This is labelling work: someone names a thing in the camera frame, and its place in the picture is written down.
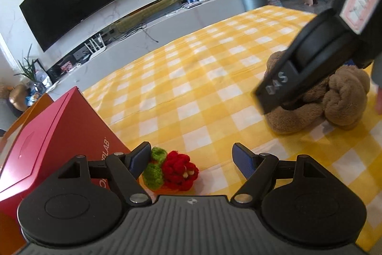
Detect red green crochet toy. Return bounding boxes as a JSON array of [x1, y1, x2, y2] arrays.
[[142, 146, 200, 192]]

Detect golden vase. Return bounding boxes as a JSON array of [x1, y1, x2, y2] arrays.
[[7, 84, 29, 113]]

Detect brown plush toy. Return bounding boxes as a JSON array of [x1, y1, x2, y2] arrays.
[[264, 50, 371, 135]]

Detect snack packets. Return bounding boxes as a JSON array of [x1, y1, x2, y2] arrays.
[[25, 92, 41, 107]]

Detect black power cable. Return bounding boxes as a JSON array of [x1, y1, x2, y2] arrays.
[[113, 21, 159, 44]]

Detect white router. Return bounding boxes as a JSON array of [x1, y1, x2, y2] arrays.
[[84, 33, 107, 60]]

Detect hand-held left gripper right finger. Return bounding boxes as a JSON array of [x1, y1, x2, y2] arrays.
[[232, 142, 326, 206]]

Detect red cube box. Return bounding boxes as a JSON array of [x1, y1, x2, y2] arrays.
[[0, 86, 132, 202]]

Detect green plant in glass vase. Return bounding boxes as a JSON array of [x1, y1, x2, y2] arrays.
[[13, 44, 46, 95]]

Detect yellow checkered tablecloth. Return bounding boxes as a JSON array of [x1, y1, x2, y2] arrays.
[[80, 5, 382, 253]]

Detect black photo frame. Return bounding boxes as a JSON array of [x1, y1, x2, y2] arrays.
[[34, 57, 53, 86]]

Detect white marble TV console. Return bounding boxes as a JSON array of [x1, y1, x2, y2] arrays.
[[45, 0, 255, 86]]

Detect small pink photo card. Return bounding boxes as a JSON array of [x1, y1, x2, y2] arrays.
[[59, 60, 74, 74]]

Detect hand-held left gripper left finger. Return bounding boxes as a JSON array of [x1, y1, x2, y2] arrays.
[[58, 141, 152, 206]]

